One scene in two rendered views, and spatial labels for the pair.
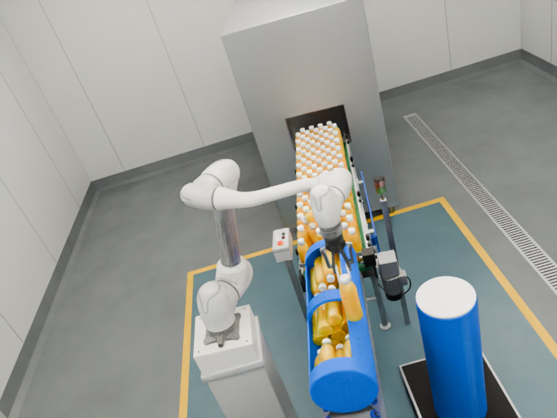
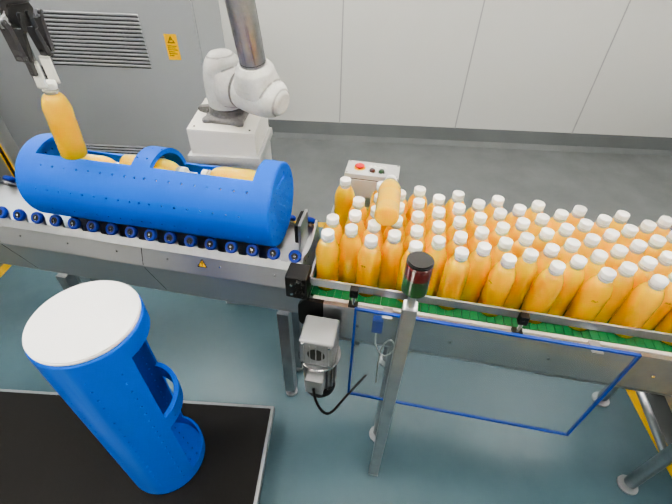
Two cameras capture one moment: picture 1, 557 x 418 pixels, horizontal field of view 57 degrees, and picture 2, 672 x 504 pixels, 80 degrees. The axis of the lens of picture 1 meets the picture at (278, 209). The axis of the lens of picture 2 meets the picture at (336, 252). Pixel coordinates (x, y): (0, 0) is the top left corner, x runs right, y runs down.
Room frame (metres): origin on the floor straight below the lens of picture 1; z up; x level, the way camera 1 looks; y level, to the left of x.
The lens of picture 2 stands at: (2.38, -1.30, 1.88)
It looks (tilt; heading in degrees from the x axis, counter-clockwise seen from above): 42 degrees down; 89
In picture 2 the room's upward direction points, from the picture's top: 2 degrees clockwise
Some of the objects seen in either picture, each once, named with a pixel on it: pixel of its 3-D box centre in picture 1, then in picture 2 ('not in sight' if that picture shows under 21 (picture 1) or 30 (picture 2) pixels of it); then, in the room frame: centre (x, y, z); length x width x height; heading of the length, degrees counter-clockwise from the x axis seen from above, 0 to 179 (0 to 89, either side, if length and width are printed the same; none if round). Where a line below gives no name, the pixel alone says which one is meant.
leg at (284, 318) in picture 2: not in sight; (288, 355); (2.21, -0.26, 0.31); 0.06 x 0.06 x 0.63; 79
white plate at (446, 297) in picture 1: (445, 296); (84, 319); (1.75, -0.63, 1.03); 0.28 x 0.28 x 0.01
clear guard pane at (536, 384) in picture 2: not in sight; (470, 376); (2.86, -0.59, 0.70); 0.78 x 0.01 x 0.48; 169
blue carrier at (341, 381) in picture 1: (336, 315); (161, 188); (1.80, -0.10, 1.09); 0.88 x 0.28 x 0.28; 169
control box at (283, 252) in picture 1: (283, 245); (371, 180); (2.55, 0.04, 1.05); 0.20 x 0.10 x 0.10; 169
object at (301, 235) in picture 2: not in sight; (301, 231); (2.29, -0.20, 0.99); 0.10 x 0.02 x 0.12; 79
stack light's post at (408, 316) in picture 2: (396, 266); (387, 409); (2.60, -0.63, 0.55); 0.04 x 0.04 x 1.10; 79
